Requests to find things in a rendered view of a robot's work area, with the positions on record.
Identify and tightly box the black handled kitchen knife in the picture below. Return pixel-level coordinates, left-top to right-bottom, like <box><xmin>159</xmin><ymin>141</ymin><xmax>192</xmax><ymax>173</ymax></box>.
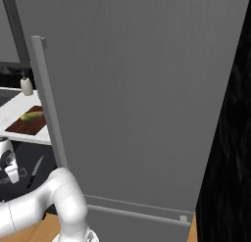
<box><xmin>25</xmin><ymin>155</ymin><xmax>45</xmax><ymax>189</ymax></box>

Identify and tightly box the grey fridge drawer handle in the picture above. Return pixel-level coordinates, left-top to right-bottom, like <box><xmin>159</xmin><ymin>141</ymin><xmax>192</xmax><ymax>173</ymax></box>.
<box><xmin>85</xmin><ymin>204</ymin><xmax>191</xmax><ymax>227</ymax></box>

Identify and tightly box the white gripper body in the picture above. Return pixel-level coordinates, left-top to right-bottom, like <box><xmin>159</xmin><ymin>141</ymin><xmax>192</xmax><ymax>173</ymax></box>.
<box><xmin>4</xmin><ymin>163</ymin><xmax>21</xmax><ymax>185</ymax></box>

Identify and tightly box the white soap dispenser bottle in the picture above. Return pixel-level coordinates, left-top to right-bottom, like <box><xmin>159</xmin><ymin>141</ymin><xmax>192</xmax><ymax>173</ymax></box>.
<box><xmin>20</xmin><ymin>73</ymin><xmax>34</xmax><ymax>97</ymax></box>

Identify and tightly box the dark framed window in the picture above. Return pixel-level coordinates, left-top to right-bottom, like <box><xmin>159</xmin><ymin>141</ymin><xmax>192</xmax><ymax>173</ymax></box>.
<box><xmin>0</xmin><ymin>0</ymin><xmax>32</xmax><ymax>68</ymax></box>

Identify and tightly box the green cucumber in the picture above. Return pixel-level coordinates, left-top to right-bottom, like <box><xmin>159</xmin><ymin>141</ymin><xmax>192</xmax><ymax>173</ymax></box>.
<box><xmin>20</xmin><ymin>111</ymin><xmax>45</xmax><ymax>121</ymax></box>

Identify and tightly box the grey fridge drawer front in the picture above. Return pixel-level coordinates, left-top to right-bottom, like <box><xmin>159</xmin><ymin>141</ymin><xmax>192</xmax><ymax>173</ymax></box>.
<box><xmin>83</xmin><ymin>194</ymin><xmax>197</xmax><ymax>242</ymax></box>

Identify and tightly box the black tall side panel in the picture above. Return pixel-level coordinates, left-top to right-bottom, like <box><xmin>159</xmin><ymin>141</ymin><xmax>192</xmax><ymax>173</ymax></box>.
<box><xmin>194</xmin><ymin>0</ymin><xmax>251</xmax><ymax>242</ymax></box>

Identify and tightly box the grey fridge door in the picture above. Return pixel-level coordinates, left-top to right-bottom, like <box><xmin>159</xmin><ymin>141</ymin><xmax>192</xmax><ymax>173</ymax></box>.
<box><xmin>12</xmin><ymin>0</ymin><xmax>251</xmax><ymax>213</ymax></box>

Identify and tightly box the brown wooden cutting board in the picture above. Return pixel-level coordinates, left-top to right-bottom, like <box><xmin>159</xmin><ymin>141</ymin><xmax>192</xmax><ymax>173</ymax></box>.
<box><xmin>4</xmin><ymin>105</ymin><xmax>47</xmax><ymax>136</ymax></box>

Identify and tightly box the long grey fridge door handle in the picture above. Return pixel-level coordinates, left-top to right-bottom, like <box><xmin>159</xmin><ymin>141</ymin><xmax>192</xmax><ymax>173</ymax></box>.
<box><xmin>30</xmin><ymin>35</ymin><xmax>70</xmax><ymax>170</ymax></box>

